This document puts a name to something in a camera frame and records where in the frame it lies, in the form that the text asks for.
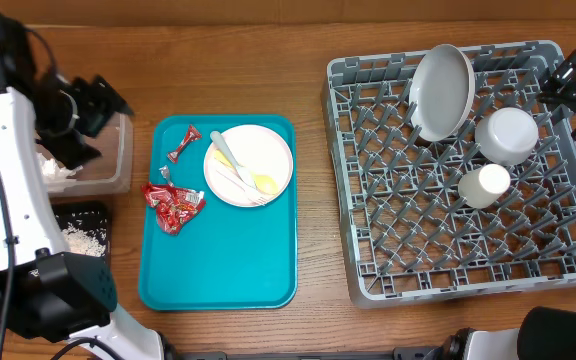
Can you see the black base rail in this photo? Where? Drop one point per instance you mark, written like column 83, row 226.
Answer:
column 400, row 353

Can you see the white paper cup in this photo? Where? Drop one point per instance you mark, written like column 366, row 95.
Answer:
column 483, row 186

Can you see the grey shallow bowl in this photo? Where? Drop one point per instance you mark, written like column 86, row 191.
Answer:
column 442, row 89

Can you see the white deep bowl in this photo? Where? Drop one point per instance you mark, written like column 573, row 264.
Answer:
column 507, row 137

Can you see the teal plastic serving tray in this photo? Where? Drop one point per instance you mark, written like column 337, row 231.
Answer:
column 227, row 257

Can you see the white rice pile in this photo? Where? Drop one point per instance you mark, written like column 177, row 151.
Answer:
column 85, row 233

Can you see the pink plastic fork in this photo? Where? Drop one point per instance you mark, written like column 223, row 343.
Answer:
column 229, row 188

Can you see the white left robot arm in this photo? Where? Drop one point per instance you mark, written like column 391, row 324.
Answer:
column 46, row 290

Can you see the pink round plate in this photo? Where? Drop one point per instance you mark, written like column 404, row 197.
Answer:
column 260, row 150

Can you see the white napkin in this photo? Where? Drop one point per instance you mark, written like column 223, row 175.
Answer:
column 54, row 175

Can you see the yellow plastic spoon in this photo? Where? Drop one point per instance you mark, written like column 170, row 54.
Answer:
column 263, row 183

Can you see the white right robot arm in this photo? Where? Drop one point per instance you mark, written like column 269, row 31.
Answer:
column 545, row 333

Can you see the black food waste tray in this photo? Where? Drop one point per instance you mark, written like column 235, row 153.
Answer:
column 80, row 207

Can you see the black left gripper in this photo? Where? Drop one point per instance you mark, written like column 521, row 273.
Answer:
column 100, row 101

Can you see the grey plastic dishwasher rack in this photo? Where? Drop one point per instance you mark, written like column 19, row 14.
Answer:
column 407, row 235

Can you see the small red candy wrapper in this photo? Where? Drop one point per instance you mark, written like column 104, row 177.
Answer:
column 192, row 135

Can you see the large red snack wrapper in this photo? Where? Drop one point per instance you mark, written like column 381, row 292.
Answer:
column 174, row 206

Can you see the clear plastic waste bin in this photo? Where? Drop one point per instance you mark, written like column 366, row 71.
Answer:
column 111, row 172

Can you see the small silver foil wrapper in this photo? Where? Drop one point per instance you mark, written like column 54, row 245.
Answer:
column 165, row 173

